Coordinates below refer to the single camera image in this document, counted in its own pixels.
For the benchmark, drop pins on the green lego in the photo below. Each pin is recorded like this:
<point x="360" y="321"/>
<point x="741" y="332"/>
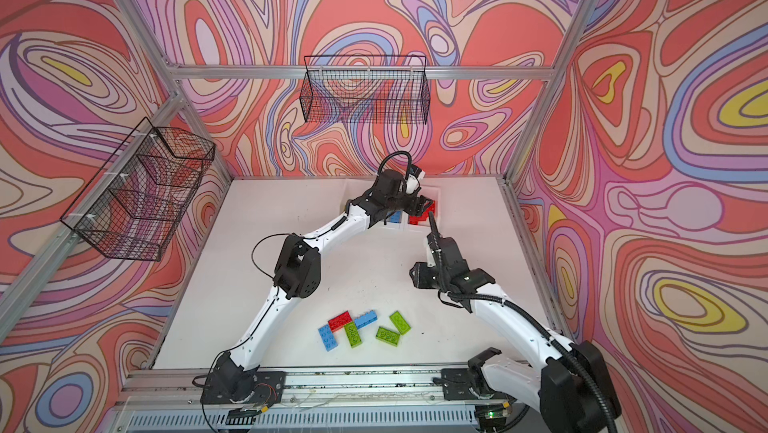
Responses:
<point x="352" y="334"/>
<point x="388" y="336"/>

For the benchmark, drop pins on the white vented cable duct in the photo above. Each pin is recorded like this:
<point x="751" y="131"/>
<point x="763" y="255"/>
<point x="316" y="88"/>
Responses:
<point x="297" y="419"/>

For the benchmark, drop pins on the back black wire basket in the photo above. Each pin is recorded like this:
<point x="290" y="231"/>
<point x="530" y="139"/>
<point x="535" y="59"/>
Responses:
<point x="365" y="89"/>

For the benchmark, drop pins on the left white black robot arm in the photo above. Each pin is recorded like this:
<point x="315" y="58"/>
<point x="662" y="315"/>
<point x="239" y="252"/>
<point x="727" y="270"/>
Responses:
<point x="297" y="273"/>

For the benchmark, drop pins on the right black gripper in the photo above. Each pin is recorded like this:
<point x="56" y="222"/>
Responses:
<point x="422" y="277"/>

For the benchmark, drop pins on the left black wire basket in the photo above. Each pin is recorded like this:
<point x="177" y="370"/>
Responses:
<point x="132" y="207"/>

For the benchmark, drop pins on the aluminium front rail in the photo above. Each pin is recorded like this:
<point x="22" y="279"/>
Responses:
<point x="302" y="388"/>

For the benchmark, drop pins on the left white plastic bin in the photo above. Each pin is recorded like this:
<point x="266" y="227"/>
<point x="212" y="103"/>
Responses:
<point x="357" y="205"/>

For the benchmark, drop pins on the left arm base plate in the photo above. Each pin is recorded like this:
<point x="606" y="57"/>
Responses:
<point x="267" y="386"/>

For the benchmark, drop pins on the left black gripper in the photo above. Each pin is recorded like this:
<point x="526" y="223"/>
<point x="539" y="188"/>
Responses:
<point x="418" y="204"/>

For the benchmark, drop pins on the black wire basket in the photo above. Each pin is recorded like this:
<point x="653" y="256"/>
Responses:
<point x="365" y="89"/>
<point x="132" y="207"/>

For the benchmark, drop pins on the blue lego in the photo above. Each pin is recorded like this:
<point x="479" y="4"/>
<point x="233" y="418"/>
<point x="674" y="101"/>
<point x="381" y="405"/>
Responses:
<point x="328" y="338"/>
<point x="365" y="319"/>
<point x="395" y="217"/>

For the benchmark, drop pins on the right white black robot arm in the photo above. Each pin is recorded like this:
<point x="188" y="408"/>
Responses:
<point x="567" y="383"/>

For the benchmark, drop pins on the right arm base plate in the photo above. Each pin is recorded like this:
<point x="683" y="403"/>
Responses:
<point x="461" y="384"/>

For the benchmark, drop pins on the red lego pair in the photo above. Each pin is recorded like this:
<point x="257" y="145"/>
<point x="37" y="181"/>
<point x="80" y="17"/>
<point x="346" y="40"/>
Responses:
<point x="423" y="218"/>

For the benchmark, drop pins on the green lego diagonal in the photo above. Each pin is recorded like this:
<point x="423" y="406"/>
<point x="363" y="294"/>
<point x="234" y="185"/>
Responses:
<point x="400" y="323"/>

